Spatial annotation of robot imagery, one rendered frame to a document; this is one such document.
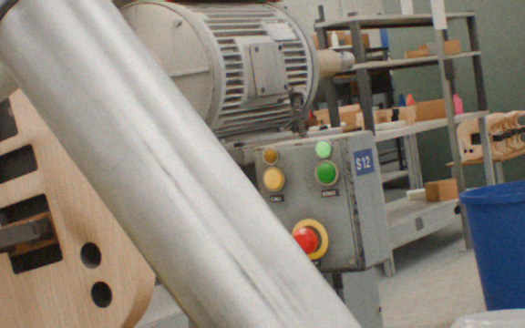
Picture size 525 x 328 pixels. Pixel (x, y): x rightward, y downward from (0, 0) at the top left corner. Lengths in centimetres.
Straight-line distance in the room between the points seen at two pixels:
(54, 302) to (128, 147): 82
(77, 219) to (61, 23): 74
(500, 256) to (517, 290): 14
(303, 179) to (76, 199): 33
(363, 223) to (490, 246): 275
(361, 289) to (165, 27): 56
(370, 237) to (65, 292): 45
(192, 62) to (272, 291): 99
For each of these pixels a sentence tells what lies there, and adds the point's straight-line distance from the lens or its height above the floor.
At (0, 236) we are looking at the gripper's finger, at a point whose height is 106.
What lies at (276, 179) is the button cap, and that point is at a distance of 166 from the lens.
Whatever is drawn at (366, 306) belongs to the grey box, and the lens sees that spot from 195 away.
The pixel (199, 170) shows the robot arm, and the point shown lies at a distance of 82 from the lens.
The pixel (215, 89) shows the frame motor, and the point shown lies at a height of 122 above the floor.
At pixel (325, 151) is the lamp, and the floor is 110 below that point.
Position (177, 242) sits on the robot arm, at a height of 109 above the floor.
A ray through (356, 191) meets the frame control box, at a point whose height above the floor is 104.
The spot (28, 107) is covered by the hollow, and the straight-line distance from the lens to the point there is 166.
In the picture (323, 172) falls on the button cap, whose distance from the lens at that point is 162.
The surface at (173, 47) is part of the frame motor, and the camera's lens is 176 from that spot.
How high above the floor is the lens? 118
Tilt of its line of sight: 3 degrees down
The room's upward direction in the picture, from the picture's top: 9 degrees counter-clockwise
